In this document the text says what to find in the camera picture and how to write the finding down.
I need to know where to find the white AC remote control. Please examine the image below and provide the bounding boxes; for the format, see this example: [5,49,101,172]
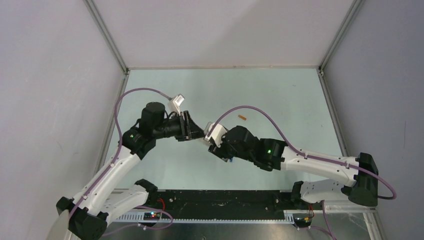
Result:
[197,136,210,145]

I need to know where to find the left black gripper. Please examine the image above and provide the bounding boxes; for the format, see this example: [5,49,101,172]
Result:
[153,110,206,142]

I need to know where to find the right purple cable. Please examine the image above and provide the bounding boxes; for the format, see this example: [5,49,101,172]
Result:
[215,105,397,201]

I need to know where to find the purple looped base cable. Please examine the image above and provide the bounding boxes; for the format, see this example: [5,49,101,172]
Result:
[105,205,175,234]

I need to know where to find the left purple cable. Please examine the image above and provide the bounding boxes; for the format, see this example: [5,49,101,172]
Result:
[67,87,173,220]

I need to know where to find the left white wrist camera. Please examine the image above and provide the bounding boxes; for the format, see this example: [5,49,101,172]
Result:
[167,94,185,115]

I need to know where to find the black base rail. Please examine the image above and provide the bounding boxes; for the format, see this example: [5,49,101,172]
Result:
[116,188,324,224]

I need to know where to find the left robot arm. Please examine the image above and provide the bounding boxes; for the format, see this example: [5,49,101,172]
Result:
[56,102,205,240]

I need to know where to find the orange AAA battery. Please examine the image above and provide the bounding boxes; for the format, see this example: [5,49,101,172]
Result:
[238,114,247,121]

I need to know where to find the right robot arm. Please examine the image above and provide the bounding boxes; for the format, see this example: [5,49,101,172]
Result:
[204,123,378,209]

